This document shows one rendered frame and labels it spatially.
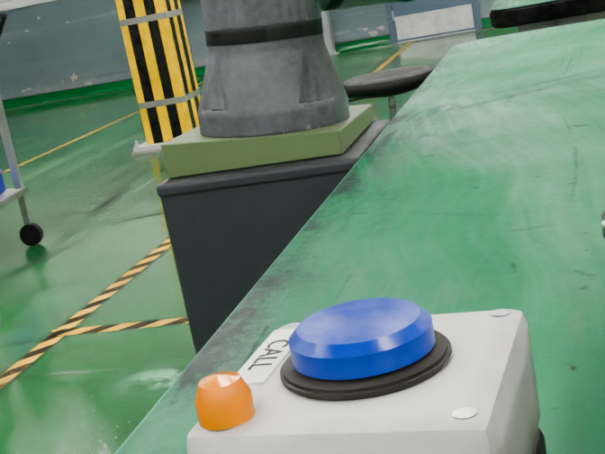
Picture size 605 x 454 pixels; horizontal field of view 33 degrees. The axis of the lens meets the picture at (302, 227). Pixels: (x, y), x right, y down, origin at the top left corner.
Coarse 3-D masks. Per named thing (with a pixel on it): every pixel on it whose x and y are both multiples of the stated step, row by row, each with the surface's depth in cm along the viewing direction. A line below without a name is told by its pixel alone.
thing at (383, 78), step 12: (384, 72) 368; (396, 72) 363; (408, 72) 356; (420, 72) 347; (348, 84) 352; (360, 84) 347; (372, 84) 344; (384, 84) 342; (396, 84) 342; (408, 84) 342; (420, 84) 345; (348, 96) 352; (360, 96) 348; (372, 96) 346; (384, 96) 352; (396, 108) 360
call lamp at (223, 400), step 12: (228, 372) 27; (204, 384) 26; (216, 384) 26; (228, 384) 26; (240, 384) 26; (204, 396) 26; (216, 396) 26; (228, 396) 26; (240, 396) 26; (252, 396) 27; (204, 408) 26; (216, 408) 26; (228, 408) 26; (240, 408) 26; (252, 408) 27; (204, 420) 26; (216, 420) 26; (228, 420) 26; (240, 420) 26
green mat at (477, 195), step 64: (448, 64) 148; (512, 64) 135; (576, 64) 124; (448, 128) 97; (512, 128) 91; (576, 128) 86; (384, 192) 76; (448, 192) 72; (512, 192) 69; (576, 192) 66; (320, 256) 63; (384, 256) 60; (448, 256) 58; (512, 256) 55; (576, 256) 53; (256, 320) 53; (576, 320) 45; (192, 384) 46; (576, 384) 39; (128, 448) 41; (576, 448) 34
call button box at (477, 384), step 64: (448, 320) 31; (512, 320) 30; (256, 384) 29; (320, 384) 27; (384, 384) 26; (448, 384) 26; (512, 384) 27; (192, 448) 26; (256, 448) 26; (320, 448) 25; (384, 448) 25; (448, 448) 24; (512, 448) 26
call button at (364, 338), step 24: (336, 312) 29; (360, 312) 29; (384, 312) 28; (408, 312) 28; (312, 336) 28; (336, 336) 27; (360, 336) 27; (384, 336) 27; (408, 336) 27; (432, 336) 28; (312, 360) 27; (336, 360) 27; (360, 360) 26; (384, 360) 26; (408, 360) 27
